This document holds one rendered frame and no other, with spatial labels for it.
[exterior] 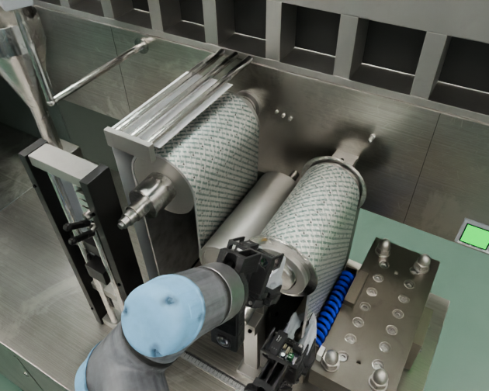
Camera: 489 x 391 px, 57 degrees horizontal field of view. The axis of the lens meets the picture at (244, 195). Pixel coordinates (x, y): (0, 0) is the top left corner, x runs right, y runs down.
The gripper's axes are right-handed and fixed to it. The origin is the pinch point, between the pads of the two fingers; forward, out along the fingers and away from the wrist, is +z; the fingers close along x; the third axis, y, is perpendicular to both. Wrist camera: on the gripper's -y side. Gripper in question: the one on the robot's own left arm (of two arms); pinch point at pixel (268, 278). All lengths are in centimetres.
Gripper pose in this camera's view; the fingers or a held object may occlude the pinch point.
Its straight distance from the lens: 77.8
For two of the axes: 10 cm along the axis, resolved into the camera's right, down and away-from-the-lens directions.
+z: 4.0, -0.1, 9.2
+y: 3.1, -9.4, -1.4
